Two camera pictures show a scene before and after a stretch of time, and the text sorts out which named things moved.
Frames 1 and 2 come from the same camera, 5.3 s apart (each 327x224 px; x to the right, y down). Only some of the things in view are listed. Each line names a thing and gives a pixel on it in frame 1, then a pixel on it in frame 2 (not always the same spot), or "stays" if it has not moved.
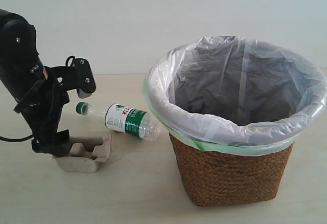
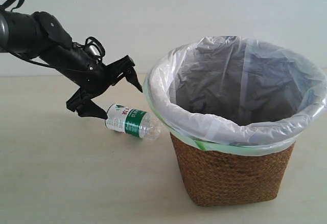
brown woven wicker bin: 212,179 stays
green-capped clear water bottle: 125,119 stays
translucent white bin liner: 233,94 stays
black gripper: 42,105 to 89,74
